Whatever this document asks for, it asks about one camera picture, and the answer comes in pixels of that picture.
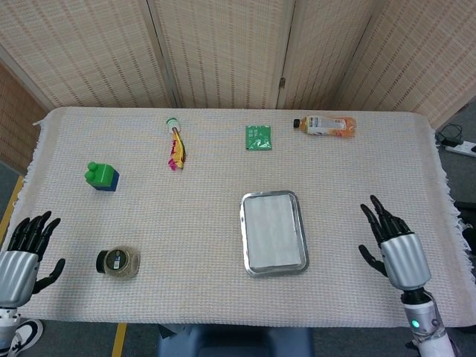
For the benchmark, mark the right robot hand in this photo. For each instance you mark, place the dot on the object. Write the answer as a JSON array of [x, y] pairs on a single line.
[[403, 260]]

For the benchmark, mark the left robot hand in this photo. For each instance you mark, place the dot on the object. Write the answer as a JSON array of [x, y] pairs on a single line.
[[16, 271]]

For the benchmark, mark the white paper napkin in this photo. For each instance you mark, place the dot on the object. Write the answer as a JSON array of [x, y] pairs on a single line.
[[273, 232]]

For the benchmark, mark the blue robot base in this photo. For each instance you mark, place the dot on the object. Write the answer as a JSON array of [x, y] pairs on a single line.
[[234, 342]]

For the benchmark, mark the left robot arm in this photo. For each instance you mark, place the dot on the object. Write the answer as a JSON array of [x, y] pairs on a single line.
[[7, 323]]

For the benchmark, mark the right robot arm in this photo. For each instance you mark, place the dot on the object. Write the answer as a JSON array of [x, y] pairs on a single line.
[[424, 320]]

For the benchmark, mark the rectangular metal tray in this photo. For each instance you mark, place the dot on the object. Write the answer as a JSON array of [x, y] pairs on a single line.
[[245, 230]]

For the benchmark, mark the white and black sneaker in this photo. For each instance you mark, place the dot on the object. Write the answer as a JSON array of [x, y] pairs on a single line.
[[28, 332]]

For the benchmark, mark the glass jar with black lid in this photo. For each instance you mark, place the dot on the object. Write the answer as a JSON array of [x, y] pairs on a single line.
[[121, 262]]

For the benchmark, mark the white power strip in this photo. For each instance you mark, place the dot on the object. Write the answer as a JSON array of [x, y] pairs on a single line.
[[463, 149]]

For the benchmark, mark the green and blue toy block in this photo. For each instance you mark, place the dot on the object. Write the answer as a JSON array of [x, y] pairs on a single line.
[[104, 178]]

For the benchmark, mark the orange drink bottle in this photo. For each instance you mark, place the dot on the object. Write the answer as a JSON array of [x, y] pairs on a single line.
[[327, 126]]

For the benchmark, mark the white woven tablecloth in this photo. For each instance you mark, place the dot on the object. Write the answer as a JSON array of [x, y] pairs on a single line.
[[186, 223]]

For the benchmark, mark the green sachet packet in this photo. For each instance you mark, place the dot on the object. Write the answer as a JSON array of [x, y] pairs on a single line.
[[258, 138]]

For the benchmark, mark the colourful feather shuttlecock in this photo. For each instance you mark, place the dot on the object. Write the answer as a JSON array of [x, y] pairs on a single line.
[[178, 148]]

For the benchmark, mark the brass screen hinge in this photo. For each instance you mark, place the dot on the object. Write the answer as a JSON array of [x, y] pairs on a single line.
[[282, 83]]

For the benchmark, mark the woven folding screen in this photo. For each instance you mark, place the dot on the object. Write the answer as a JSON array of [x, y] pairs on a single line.
[[223, 48]]

